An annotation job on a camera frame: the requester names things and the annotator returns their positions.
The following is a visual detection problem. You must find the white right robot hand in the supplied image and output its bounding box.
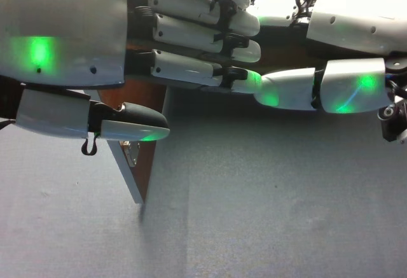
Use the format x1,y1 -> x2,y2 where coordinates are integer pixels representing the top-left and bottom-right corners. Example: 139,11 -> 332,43
246,0 -> 407,114

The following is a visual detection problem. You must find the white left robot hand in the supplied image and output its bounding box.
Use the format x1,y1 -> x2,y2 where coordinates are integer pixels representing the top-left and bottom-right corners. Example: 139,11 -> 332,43
0,0 -> 263,158

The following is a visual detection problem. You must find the cabinet door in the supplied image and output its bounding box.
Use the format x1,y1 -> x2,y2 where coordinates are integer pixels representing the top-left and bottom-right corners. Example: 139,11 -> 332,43
95,41 -> 169,205

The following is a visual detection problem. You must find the grey table cloth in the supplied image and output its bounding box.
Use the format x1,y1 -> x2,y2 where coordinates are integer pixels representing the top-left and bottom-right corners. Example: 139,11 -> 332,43
0,64 -> 407,278

